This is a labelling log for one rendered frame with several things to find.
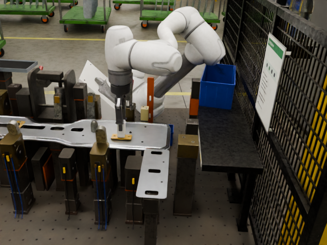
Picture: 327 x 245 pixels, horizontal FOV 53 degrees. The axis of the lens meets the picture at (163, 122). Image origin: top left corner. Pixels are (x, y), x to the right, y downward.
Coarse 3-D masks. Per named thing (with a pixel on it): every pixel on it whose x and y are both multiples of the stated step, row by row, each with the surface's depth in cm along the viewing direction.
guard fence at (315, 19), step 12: (324, 0) 293; (324, 12) 293; (324, 24) 293; (324, 48) 293; (288, 60) 363; (312, 60) 312; (288, 72) 363; (324, 72) 293; (300, 96) 336; (312, 96) 312; (300, 108) 336; (312, 108) 312; (300, 120) 336
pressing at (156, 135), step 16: (0, 128) 141; (48, 128) 142; (64, 128) 143; (80, 128) 144; (112, 128) 144; (128, 128) 145; (144, 128) 146; (160, 128) 146; (64, 144) 133; (80, 144) 132; (112, 144) 133; (128, 144) 133; (144, 144) 134; (160, 144) 134
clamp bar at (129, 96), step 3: (132, 72) 147; (132, 75) 147; (132, 78) 148; (132, 81) 148; (129, 93) 149; (126, 96) 150; (129, 96) 150; (126, 99) 150; (129, 99) 150; (126, 102) 152
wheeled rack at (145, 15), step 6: (144, 12) 818; (150, 12) 821; (156, 12) 824; (162, 12) 828; (168, 12) 831; (144, 18) 767; (150, 18) 768; (156, 18) 768; (162, 18) 768; (204, 18) 775; (210, 18) 776; (216, 18) 779; (144, 24) 781; (216, 24) 783
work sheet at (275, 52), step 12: (276, 48) 110; (264, 60) 124; (276, 60) 109; (264, 72) 123; (276, 72) 108; (264, 84) 122; (276, 84) 108; (264, 96) 121; (264, 108) 120; (264, 120) 120
